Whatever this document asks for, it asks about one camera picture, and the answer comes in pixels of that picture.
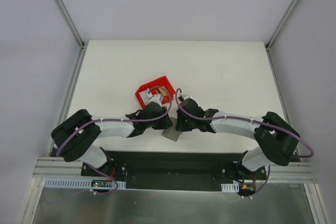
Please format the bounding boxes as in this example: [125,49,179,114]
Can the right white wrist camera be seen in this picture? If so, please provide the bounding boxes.
[178,93,190,102]

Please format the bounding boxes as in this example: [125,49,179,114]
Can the left white cable duct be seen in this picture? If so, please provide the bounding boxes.
[44,178,116,190]

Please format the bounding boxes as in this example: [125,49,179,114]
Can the left aluminium frame post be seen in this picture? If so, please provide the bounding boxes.
[39,0,89,50]

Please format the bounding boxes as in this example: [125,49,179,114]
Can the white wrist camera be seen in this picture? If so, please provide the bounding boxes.
[178,93,190,102]
[149,93,164,104]

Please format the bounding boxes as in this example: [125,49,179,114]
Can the gold credit card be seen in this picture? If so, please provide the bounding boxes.
[157,88,167,96]

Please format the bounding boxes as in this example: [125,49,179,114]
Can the aluminium frame post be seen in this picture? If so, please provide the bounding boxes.
[264,0,320,51]
[39,0,89,50]

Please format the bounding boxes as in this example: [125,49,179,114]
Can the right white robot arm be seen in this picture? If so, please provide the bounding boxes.
[176,98,299,179]

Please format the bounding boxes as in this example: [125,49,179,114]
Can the right aluminium frame post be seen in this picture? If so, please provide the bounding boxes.
[264,0,320,51]

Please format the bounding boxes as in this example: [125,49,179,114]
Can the white cable duct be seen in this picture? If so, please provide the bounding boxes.
[44,178,116,190]
[220,182,239,193]

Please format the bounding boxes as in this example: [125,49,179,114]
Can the right white cable duct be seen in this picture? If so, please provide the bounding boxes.
[220,182,239,193]

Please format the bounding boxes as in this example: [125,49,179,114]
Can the aluminium front rail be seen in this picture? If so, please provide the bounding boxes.
[33,157,318,184]

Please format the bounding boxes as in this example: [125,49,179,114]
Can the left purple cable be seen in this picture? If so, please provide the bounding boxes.
[56,85,174,196]

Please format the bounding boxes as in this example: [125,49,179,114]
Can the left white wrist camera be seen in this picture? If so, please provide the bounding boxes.
[149,93,164,104]

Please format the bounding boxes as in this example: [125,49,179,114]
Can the red plastic bin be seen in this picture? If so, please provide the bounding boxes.
[135,76,175,109]

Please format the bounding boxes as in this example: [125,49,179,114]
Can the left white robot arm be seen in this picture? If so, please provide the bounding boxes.
[51,102,173,176]

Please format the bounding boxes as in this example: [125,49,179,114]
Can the grey leather card holder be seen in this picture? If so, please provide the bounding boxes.
[162,117,182,142]

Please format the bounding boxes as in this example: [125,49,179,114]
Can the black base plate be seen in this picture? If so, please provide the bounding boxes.
[81,150,274,190]

